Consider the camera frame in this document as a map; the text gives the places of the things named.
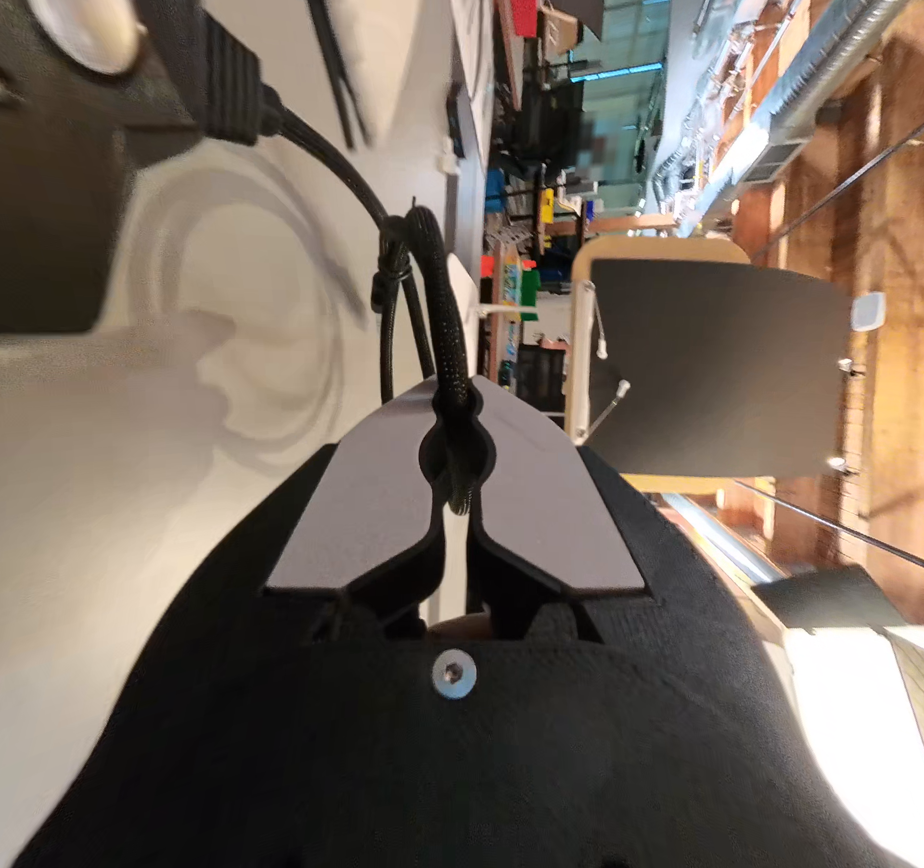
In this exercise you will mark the wooden workbench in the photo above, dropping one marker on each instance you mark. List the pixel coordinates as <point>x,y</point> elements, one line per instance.
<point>509,52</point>

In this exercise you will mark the silver ventilation duct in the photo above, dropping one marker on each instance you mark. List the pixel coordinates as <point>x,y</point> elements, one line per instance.
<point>852,23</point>

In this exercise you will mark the green plastic bin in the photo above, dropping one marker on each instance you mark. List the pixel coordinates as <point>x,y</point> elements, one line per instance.
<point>530,294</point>

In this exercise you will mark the person's right hand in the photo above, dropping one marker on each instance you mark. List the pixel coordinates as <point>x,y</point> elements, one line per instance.
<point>462,626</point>

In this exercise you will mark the wall air vent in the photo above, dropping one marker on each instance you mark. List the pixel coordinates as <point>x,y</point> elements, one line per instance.
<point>772,161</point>

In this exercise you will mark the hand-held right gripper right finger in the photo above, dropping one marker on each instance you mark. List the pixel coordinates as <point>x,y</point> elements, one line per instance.
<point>556,514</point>

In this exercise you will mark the white ceiling box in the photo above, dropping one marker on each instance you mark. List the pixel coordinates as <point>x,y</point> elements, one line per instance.
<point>868,312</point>

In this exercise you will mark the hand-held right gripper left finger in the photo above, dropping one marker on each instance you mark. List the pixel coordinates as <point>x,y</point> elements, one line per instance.
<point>361,514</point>

